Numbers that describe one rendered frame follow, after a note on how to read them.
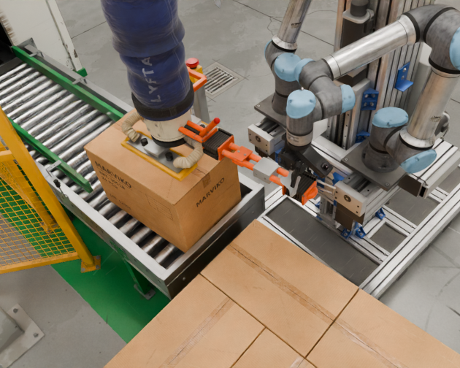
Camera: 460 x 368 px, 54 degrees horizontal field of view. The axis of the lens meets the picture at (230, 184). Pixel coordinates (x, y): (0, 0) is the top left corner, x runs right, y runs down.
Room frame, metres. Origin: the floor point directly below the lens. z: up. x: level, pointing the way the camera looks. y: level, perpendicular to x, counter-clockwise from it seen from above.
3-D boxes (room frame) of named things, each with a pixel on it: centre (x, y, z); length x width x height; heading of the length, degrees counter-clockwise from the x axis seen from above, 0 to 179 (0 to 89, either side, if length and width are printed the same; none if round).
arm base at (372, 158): (1.18, -0.60, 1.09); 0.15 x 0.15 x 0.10
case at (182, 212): (1.52, 0.30, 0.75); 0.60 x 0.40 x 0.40; 44
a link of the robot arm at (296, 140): (0.94, -0.22, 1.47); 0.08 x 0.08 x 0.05
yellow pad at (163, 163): (1.29, 0.26, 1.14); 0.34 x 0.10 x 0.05; 44
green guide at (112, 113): (2.59, 0.90, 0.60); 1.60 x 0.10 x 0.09; 41
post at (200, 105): (2.03, 0.10, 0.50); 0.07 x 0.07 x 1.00; 41
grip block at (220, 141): (1.18, 0.02, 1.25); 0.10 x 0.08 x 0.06; 134
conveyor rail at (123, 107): (2.36, 0.63, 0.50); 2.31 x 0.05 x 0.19; 41
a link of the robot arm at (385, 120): (1.17, -0.61, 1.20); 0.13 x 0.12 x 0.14; 15
